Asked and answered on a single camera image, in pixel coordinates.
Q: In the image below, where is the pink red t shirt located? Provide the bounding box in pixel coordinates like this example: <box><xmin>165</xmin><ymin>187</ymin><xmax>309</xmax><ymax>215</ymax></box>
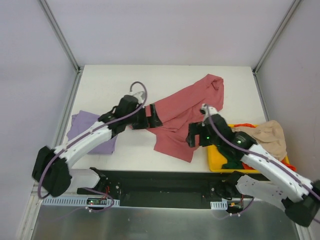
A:
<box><xmin>148</xmin><ymin>74</ymin><xmax>224</xmax><ymax>163</ymax></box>

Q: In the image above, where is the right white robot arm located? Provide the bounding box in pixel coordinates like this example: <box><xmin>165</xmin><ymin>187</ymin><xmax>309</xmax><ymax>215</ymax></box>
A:
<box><xmin>186</xmin><ymin>103</ymin><xmax>320</xmax><ymax>227</ymax></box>

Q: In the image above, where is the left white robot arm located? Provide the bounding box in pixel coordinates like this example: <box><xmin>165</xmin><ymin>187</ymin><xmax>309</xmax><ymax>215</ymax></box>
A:
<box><xmin>32</xmin><ymin>93</ymin><xmax>162</xmax><ymax>197</ymax></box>

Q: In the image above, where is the yellow plastic tray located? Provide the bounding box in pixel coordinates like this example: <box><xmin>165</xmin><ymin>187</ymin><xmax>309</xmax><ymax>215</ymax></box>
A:
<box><xmin>207</xmin><ymin>123</ymin><xmax>297</xmax><ymax>174</ymax></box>

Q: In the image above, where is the dark green t shirt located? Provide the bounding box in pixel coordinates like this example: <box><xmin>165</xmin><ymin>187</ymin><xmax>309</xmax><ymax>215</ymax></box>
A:
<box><xmin>217</xmin><ymin>147</ymin><xmax>244</xmax><ymax>170</ymax></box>

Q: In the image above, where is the orange t shirt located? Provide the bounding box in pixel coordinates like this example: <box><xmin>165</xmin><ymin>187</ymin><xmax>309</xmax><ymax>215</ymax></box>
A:
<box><xmin>236</xmin><ymin>122</ymin><xmax>297</xmax><ymax>173</ymax></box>

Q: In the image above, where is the folded lavender t shirt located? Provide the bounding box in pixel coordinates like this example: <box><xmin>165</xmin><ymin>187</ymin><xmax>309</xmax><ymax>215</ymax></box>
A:
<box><xmin>66</xmin><ymin>110</ymin><xmax>117</xmax><ymax>155</ymax></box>

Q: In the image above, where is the beige t shirt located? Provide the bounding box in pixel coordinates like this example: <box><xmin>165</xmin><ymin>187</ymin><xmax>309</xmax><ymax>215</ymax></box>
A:
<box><xmin>231</xmin><ymin>119</ymin><xmax>288</xmax><ymax>161</ymax></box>

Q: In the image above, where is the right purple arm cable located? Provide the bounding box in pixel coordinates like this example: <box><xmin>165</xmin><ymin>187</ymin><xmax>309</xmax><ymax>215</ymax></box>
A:
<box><xmin>201</xmin><ymin>103</ymin><xmax>320</xmax><ymax>225</ymax></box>

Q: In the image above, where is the right white cable duct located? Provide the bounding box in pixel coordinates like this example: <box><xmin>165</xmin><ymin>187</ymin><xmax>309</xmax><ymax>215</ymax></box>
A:
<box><xmin>210</xmin><ymin>201</ymin><xmax>228</xmax><ymax>211</ymax></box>

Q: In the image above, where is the white cable duct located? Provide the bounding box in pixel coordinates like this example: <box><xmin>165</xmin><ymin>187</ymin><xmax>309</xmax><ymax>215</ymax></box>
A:
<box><xmin>42</xmin><ymin>196</ymin><xmax>120</xmax><ymax>208</ymax></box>
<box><xmin>210</xmin><ymin>201</ymin><xmax>228</xmax><ymax>211</ymax></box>

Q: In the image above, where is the right aluminium frame post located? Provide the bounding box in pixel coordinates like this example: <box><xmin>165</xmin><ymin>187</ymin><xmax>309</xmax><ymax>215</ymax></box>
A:
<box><xmin>252</xmin><ymin>0</ymin><xmax>303</xmax><ymax>76</ymax></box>

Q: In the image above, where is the aluminium frame post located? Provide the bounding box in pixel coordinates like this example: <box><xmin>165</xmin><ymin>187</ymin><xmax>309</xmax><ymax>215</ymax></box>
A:
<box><xmin>37</xmin><ymin>0</ymin><xmax>81</xmax><ymax>73</ymax></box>
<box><xmin>252</xmin><ymin>0</ymin><xmax>303</xmax><ymax>76</ymax></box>

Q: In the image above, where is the left white cable duct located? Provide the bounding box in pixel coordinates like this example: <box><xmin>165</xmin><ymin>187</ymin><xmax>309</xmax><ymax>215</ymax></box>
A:
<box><xmin>42</xmin><ymin>196</ymin><xmax>120</xmax><ymax>208</ymax></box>

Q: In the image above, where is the left aluminium frame post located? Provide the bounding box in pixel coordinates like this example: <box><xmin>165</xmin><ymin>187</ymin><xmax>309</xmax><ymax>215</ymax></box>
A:
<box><xmin>37</xmin><ymin>0</ymin><xmax>81</xmax><ymax>73</ymax></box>

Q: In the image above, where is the aluminium front frame rail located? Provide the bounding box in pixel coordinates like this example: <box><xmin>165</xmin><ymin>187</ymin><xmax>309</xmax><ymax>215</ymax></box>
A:
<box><xmin>31</xmin><ymin>179</ymin><xmax>50</xmax><ymax>201</ymax></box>

